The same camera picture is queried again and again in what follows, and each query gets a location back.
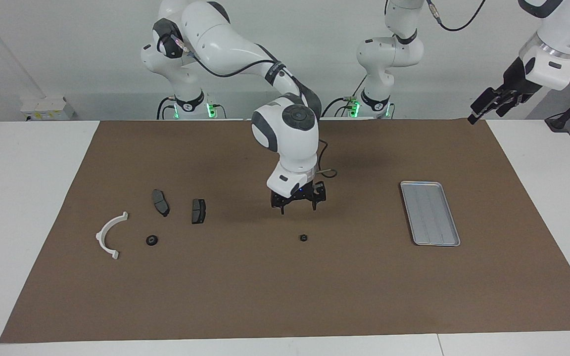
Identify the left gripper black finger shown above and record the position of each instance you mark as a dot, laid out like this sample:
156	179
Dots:
507	104
488	101

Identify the white semicircular bracket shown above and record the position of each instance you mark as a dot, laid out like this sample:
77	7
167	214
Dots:
103	231

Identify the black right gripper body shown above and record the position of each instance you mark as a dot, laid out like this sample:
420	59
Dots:
305	194

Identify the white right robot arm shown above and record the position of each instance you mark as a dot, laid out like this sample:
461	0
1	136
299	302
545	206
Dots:
285	138

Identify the brown table mat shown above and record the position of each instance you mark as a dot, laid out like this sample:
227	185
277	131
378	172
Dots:
265	296

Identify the large black bearing gear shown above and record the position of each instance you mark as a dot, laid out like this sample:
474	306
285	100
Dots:
152	240

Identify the silver metal tray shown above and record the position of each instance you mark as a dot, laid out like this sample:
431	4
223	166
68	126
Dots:
423	217

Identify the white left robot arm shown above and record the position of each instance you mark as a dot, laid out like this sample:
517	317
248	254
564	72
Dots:
389	49

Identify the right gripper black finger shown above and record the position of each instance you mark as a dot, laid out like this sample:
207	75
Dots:
280	200
321	190

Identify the short dark brake pad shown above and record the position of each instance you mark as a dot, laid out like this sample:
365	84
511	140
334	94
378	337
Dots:
198	211

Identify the long dark brake pad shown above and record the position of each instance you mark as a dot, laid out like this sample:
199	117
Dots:
161	202

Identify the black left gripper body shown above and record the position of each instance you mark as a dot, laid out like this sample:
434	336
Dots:
520	84

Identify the white power box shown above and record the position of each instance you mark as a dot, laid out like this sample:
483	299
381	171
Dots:
47	106

